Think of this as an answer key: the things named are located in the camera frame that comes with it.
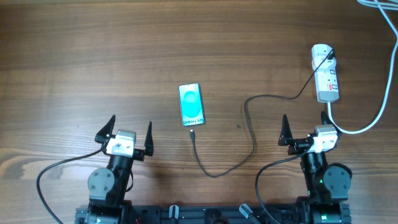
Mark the white charger plug adapter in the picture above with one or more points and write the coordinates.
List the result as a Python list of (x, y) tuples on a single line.
[(324, 62)]

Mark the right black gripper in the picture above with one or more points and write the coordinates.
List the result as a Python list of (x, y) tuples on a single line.
[(298, 145)]

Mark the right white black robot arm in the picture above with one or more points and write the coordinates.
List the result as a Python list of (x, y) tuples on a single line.
[(327, 184)]

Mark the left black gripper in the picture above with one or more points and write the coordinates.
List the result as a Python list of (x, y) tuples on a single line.
[(101, 136)]

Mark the white power strip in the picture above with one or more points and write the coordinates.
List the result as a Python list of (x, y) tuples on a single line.
[(326, 81)]

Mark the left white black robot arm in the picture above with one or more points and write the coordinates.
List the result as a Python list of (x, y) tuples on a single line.
[(108, 185)]

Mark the turquoise screen Galaxy smartphone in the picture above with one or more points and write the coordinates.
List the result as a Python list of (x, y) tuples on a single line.
[(191, 105)]

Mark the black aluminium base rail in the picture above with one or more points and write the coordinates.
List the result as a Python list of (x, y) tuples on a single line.
[(281, 213)]

